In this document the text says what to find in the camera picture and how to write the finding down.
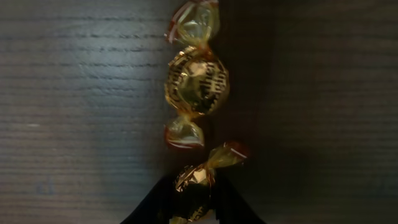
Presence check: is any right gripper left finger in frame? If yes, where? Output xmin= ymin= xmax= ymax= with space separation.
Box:
xmin=119 ymin=175 xmax=178 ymax=224

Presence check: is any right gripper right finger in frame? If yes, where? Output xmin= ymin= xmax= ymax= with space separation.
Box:
xmin=212 ymin=175 xmax=268 ymax=224

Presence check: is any gold candy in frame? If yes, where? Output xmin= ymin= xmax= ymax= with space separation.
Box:
xmin=169 ymin=141 xmax=251 ymax=224
xmin=164 ymin=0 xmax=231 ymax=150

